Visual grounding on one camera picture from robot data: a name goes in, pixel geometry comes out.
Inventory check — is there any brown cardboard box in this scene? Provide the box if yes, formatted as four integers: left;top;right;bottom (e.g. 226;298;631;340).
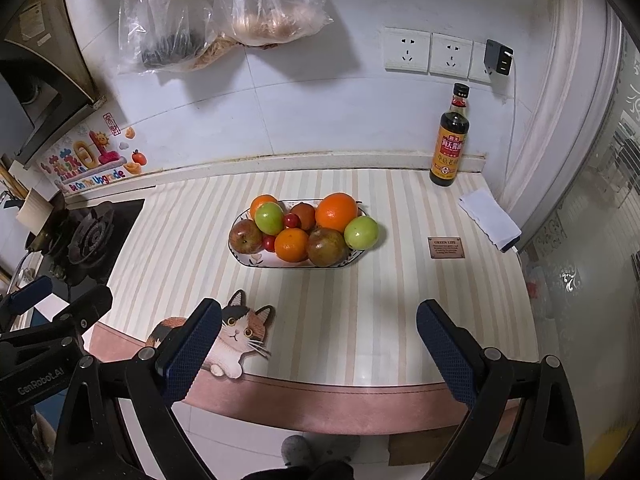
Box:
389;432;463;466

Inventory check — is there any colourful wall sticker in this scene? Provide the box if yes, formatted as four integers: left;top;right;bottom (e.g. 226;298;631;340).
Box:
37;112;150;196

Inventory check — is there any brown mat label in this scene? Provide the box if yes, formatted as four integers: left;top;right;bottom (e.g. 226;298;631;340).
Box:
428;236;466;259

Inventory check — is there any person's dark trouser leg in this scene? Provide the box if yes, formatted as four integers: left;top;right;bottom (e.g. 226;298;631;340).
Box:
240;460;356;480

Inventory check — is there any floral oval plate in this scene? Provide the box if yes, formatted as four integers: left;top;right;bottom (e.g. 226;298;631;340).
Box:
228;200;379;269

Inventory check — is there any green apple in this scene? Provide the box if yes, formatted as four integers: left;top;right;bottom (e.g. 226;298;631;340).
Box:
254;202;286;236
344;215;380;250

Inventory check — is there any brown round kiwi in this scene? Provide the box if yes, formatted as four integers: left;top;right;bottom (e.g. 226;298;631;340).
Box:
306;227;349;267

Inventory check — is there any striped cat print table mat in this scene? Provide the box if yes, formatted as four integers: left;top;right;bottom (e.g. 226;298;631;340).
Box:
90;167;538;433

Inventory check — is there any white wall socket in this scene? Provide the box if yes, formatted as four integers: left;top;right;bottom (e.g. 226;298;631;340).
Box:
469;40;496;85
384;27;432;75
430;32;475;80

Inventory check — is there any soy sauce bottle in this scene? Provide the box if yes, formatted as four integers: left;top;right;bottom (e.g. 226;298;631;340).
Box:
429;82;471;188

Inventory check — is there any white charger cable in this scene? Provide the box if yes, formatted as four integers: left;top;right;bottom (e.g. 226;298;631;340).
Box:
502;72;519;186

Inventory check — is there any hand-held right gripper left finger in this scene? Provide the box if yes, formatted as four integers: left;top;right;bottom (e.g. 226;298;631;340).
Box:
54;297;223;480

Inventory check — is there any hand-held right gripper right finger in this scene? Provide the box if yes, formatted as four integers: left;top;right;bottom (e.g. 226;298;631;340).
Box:
416;299;586;480

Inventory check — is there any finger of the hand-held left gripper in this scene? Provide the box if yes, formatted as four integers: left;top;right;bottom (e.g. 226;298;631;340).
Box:
0;275;54;319
50;285;114;348

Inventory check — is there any dark orange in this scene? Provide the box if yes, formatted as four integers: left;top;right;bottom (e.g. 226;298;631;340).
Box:
290;202;317;232

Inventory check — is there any frosted glass door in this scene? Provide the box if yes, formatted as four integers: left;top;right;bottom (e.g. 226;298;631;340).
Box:
520;25;640;411

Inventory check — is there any black gas stove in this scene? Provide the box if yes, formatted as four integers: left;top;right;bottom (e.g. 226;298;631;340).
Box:
25;199;146;291

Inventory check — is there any range hood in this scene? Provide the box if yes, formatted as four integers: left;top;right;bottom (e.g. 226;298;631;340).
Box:
0;0;106;171

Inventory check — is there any plastic bag with dark contents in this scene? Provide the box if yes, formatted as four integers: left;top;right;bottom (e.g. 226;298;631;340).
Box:
117;0;216;76

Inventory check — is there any plastic bag with noodles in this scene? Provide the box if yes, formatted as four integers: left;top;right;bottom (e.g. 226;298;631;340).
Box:
192;32;241;71

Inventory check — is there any white folded cloth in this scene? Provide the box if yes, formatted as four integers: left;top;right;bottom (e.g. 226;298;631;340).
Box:
457;186;522;252

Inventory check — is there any plastic bag with bread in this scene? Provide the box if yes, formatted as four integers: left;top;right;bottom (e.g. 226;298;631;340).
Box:
214;0;335;48

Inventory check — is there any red apple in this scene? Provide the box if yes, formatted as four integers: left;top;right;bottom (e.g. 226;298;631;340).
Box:
229;219;264;254

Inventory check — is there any black plug charger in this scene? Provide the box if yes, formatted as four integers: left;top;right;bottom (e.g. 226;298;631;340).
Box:
484;39;514;77

